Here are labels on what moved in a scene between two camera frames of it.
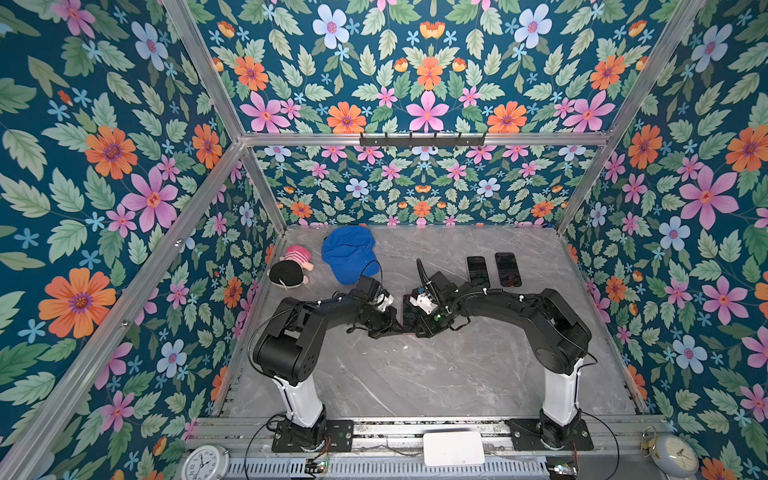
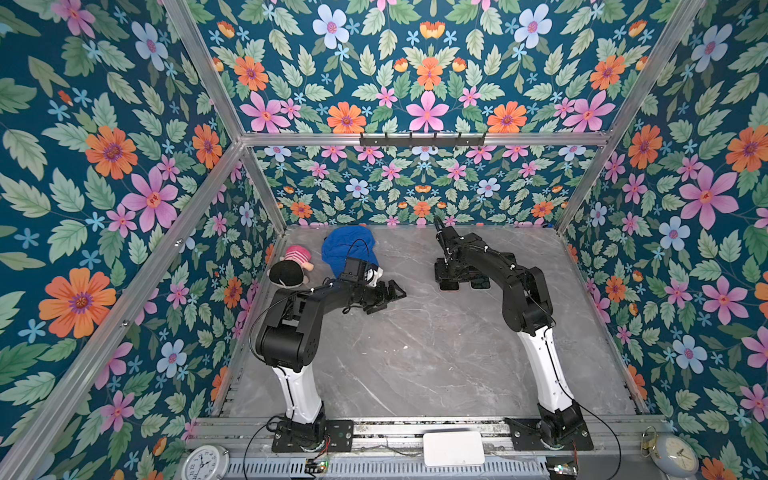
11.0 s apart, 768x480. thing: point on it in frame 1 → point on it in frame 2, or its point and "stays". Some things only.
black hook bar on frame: (431, 141) stays
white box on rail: (453, 449) stays
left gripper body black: (381, 324) → (374, 297)
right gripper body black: (434, 322) → (445, 270)
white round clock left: (205, 462) stays
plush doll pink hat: (288, 272) stays
